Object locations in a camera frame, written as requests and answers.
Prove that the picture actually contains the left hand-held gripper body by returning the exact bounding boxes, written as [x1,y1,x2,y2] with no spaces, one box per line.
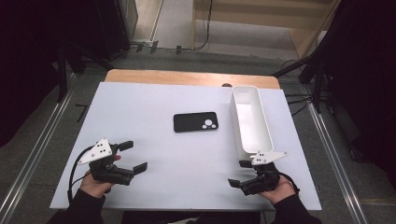
[77,138,135,187]

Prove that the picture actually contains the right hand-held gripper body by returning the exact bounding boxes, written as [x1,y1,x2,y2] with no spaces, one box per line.
[239,150,289,197]

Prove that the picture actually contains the white oblong plastic container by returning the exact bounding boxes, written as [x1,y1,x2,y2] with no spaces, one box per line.
[229,85,276,161]

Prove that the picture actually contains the black phone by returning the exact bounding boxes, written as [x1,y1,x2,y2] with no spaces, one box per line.
[173,111,219,134]

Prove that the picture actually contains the person's left hand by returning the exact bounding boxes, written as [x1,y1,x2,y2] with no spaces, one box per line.
[78,154,122,199]

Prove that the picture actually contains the person's right hand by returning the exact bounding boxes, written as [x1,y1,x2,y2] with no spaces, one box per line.
[259,175,297,205]

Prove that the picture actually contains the white board table cover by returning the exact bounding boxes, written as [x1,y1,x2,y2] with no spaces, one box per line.
[49,81,323,212]

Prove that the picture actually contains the wooden table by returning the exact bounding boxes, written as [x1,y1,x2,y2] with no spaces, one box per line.
[104,68,281,91]

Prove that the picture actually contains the black metal stand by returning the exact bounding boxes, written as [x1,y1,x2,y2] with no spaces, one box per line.
[272,51,327,115]

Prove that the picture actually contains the black cabinet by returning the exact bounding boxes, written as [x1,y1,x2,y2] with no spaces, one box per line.
[92,0,139,62]

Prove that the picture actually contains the dark curtain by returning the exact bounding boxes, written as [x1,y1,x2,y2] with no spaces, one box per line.
[311,0,396,189]
[0,0,105,147]

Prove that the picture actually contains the right hand-held gripper black cable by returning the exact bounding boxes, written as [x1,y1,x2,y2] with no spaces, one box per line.
[277,171,302,196]

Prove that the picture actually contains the hand-held gripper black cable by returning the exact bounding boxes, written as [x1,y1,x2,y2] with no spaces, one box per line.
[277,171,302,196]
[66,146,95,203]

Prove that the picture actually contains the left hand-held gripper black cable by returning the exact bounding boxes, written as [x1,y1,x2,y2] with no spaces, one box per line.
[66,146,95,203]

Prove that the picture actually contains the metal floor rail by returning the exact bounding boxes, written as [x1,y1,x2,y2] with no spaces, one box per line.
[0,89,77,224]
[305,100,370,224]

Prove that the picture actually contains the black floor cables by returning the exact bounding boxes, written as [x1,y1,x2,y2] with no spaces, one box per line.
[284,91,314,118]

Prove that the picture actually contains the black floor bracket pair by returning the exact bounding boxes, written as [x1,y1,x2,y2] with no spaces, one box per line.
[134,39,160,55]

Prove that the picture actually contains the black hanging cable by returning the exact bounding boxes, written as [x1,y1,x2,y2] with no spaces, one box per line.
[182,0,215,52]

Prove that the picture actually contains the light wooden shelf frame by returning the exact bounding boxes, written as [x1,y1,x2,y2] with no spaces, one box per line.
[191,0,342,61]

